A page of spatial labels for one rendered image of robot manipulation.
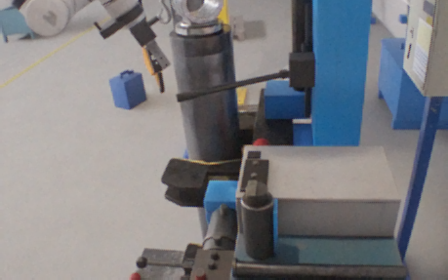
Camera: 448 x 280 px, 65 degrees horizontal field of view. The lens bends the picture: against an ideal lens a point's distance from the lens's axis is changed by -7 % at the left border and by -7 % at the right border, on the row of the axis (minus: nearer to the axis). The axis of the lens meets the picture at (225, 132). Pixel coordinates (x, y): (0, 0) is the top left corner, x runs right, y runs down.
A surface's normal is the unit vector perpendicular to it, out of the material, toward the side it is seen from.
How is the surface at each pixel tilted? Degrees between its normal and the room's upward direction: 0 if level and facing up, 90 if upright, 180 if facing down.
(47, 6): 87
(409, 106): 90
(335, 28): 90
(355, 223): 90
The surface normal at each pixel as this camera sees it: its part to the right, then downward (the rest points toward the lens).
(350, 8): -0.15, 0.51
